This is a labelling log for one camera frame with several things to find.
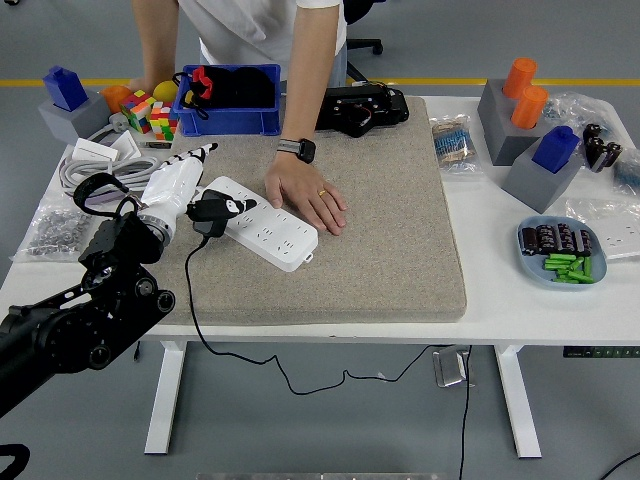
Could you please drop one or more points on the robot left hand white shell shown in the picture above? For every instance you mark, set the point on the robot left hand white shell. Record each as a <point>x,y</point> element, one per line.
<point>172,187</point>

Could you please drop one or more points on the person's right hand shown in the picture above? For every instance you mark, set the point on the person's right hand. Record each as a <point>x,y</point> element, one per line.
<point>145,84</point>

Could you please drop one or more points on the person's left hand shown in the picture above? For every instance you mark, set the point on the person's left hand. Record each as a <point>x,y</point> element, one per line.
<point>302,185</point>

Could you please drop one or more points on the white power strip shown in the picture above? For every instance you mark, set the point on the white power strip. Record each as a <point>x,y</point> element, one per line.
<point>280,240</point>

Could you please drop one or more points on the person's right forearm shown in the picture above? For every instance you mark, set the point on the person's right forearm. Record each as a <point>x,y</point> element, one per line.
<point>157,40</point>

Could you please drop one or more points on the person's left forearm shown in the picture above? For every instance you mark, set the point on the person's left forearm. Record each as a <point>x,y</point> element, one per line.
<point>310,75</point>

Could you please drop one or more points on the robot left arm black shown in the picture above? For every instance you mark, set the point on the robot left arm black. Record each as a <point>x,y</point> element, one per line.
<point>60,330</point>

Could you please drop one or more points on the yellow ball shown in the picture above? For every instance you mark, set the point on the yellow ball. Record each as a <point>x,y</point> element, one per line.
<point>166,91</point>

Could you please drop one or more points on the colourful puzzle cube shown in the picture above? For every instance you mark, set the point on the colourful puzzle cube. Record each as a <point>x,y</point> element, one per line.
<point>137,110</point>
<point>164,120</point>

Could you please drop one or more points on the orange cup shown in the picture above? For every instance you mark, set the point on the orange cup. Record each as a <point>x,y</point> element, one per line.
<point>115,97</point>

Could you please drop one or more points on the black smartwatch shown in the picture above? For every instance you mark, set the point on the black smartwatch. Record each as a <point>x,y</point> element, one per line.
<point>302,150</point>

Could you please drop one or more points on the small dark metal tool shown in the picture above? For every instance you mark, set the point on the small dark metal tool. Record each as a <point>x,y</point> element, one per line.
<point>157,145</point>

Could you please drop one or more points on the black pouch with red trim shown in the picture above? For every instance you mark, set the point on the black pouch with red trim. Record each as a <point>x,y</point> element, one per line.
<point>215,85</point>

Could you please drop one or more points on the blue block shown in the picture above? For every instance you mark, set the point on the blue block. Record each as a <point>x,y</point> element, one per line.
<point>556,150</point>
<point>65,90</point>

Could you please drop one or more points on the blue plastic bin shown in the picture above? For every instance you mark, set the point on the blue plastic bin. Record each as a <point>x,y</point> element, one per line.
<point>225,122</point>

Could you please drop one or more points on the white flat box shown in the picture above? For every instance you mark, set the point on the white flat box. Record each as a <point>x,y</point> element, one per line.
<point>92,150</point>

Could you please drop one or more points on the grey block holder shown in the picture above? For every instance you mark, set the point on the grey block holder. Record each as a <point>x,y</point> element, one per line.
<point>535,187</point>
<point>65,125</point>

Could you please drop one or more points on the grey-brown mat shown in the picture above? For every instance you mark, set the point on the grey-brown mat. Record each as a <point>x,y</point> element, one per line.
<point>375,240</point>

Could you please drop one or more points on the black electronic device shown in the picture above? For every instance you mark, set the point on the black electronic device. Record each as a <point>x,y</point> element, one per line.
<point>380,110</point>

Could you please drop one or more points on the plain black pouch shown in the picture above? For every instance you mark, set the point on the plain black pouch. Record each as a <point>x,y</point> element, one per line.
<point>255,87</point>

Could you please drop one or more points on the person's torso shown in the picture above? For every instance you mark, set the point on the person's torso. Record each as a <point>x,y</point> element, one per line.
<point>245,25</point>

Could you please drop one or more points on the clear bag of metal nuts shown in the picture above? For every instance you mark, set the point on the clear bag of metal nuts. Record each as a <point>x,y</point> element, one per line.
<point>45,235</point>

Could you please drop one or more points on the black office chair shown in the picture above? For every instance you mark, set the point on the black office chair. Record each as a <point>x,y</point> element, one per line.
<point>370,46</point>

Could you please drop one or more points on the clear bag of resistors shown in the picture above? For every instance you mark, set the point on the clear bag of resistors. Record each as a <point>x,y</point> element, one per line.
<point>452,147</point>

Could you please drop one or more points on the grey two-slot holder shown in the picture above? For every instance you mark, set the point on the grey two-slot holder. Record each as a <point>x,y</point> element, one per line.
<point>495,125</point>

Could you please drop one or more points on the white table leg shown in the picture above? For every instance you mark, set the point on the white table leg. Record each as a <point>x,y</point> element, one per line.
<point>167,400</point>
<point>517,400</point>

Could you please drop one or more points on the black capacitor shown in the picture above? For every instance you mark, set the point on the black capacitor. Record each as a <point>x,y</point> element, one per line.
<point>565,236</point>
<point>584,242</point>
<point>529,240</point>
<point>546,237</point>

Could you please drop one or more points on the silver metal box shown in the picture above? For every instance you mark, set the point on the silver metal box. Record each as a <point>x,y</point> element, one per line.
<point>450,367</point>

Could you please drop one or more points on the orange cylinder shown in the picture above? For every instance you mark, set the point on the orange cylinder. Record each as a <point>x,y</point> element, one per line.
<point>520,77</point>
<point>530,107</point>

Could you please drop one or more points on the light blue plate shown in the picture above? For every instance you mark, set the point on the light blue plate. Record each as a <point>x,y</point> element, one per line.
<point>535,267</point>

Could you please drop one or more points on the green cylinder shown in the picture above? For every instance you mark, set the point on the green cylinder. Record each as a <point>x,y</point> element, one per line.
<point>557,264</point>
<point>570,274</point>
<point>588,267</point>
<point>560,257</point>
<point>572,280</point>
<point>577,264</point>

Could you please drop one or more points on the clear bag blue components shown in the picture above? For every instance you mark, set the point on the clear bag blue components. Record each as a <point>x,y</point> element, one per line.
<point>630,172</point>
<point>580,107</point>

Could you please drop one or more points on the bag of dark capacitors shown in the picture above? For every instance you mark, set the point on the bag of dark capacitors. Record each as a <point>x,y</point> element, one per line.
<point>602,150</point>

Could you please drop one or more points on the black desk control panel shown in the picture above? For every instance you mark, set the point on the black desk control panel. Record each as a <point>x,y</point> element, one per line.
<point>600,352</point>

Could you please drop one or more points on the white wall socket in bag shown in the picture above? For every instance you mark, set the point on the white wall socket in bag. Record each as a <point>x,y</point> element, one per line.
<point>617,240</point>

